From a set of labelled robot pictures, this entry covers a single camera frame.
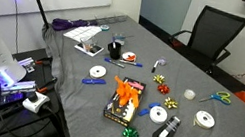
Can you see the silver robot base platform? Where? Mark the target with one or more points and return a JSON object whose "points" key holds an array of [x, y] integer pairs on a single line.
{"points": [[6, 92]]}

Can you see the small clear plastic tray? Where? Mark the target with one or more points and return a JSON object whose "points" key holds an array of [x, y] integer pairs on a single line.
{"points": [[121, 39]]}

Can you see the purple cloth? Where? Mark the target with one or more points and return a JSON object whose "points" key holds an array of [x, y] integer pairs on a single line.
{"points": [[69, 23]]}

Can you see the teal tape roll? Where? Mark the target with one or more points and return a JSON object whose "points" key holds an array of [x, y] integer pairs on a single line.
{"points": [[104, 27]]}

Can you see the white label sheet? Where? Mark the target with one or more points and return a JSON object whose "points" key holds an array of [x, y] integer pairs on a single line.
{"points": [[83, 32]]}

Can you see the clear box with heart stamp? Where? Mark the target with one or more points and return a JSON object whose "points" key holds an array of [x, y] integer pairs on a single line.
{"points": [[87, 44]]}

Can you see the black cup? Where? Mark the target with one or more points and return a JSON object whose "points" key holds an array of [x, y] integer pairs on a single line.
{"points": [[114, 51]]}

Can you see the blue capped silver marker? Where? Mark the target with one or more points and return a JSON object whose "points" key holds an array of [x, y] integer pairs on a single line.
{"points": [[114, 62]]}

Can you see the orange white ribbon spool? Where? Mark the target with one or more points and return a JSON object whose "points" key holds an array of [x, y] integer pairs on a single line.
{"points": [[129, 56]]}

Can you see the blue marker pen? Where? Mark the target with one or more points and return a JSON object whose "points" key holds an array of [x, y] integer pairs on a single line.
{"points": [[94, 81]]}

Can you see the black white marker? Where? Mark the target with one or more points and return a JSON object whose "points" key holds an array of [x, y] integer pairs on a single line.
{"points": [[155, 66]]}

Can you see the small clear tape holder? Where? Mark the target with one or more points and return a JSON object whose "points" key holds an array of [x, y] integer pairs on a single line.
{"points": [[162, 61]]}

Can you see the gold gift bow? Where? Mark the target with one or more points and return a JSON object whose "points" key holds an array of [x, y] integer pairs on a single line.
{"points": [[158, 79], [170, 103]]}

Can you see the red gift bow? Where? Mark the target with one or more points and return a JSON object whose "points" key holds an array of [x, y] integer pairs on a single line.
{"points": [[163, 89]]}

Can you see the white box with black knob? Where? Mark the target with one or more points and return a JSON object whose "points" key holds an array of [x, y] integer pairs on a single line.
{"points": [[35, 102]]}

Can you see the black office chair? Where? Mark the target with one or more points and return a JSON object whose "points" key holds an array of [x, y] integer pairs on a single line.
{"points": [[215, 32]]}

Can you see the blue flat strip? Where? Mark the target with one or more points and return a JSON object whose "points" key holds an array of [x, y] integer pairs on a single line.
{"points": [[144, 111]]}

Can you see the clear tape roll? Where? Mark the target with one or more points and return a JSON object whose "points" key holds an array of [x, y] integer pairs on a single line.
{"points": [[189, 94]]}

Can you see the green gift bow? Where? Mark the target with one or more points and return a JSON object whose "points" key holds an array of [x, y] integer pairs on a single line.
{"points": [[130, 135]]}

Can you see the black tape dispenser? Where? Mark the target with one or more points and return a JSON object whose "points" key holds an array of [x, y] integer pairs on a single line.
{"points": [[165, 133]]}

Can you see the gray table cloth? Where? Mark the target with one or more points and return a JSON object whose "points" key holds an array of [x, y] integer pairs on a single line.
{"points": [[185, 133]]}

